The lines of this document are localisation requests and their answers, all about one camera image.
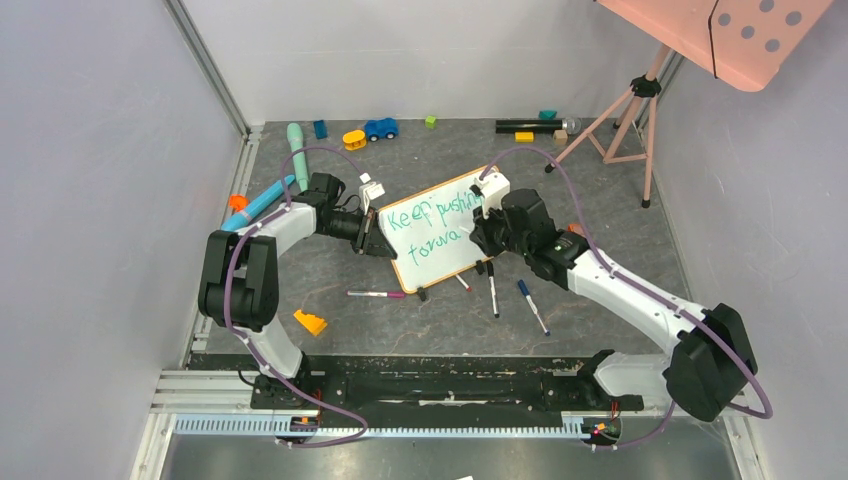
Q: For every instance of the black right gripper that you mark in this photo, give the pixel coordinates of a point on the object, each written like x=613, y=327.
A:
x=491, y=227

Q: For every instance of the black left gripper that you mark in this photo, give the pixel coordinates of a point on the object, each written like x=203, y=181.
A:
x=370, y=239

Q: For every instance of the white board orange frame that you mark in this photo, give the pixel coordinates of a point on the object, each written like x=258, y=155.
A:
x=423, y=230

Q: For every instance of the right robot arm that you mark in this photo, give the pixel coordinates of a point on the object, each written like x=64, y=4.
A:
x=711, y=357

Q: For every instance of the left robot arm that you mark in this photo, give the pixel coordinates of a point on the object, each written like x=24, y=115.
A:
x=240, y=281

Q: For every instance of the black capped marker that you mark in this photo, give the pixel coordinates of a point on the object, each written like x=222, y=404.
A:
x=492, y=287

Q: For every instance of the purple capped marker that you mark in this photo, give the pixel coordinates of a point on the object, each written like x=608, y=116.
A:
x=376, y=294

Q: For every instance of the blue capped marker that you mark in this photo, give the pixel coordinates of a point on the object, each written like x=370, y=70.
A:
x=522, y=286

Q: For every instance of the red capped marker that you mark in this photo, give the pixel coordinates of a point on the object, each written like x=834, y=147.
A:
x=464, y=284

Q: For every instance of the orange toy brick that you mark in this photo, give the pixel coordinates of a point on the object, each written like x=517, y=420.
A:
x=577, y=229

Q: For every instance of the yellow small brick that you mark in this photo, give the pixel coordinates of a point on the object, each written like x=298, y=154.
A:
x=524, y=137

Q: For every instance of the yellow toy wedge block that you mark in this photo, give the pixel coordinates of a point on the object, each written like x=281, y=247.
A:
x=314, y=324

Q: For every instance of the yellow oval toy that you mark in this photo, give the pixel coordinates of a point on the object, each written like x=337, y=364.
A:
x=354, y=140

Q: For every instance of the black cylinder tube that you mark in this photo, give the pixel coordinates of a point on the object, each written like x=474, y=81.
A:
x=536, y=126

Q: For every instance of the blue toy car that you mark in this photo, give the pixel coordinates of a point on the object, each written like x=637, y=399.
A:
x=386, y=128

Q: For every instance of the tan wooden cube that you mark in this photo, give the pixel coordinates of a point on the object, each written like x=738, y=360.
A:
x=560, y=137

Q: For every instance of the light blue toy pen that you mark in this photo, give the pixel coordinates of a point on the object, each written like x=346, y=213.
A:
x=238, y=220

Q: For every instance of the dark blue small brick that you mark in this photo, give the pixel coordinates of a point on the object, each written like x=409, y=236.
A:
x=320, y=129

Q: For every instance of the clear small ball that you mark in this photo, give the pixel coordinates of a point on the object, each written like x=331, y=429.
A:
x=572, y=125

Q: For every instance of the mint green toy pen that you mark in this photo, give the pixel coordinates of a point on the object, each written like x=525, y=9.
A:
x=295, y=137

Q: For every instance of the orange small toy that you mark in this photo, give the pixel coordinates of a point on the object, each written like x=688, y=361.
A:
x=238, y=203

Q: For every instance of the pink tripod stand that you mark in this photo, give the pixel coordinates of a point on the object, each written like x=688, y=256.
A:
x=644, y=89

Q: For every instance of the pink perforated panel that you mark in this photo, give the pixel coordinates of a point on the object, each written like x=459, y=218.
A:
x=741, y=42

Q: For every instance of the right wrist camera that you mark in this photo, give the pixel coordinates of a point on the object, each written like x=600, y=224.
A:
x=491, y=190

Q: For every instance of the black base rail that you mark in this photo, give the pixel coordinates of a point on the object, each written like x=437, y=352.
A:
x=442, y=391

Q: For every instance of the white cable duct strip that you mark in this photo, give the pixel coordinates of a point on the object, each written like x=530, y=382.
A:
x=287, y=426

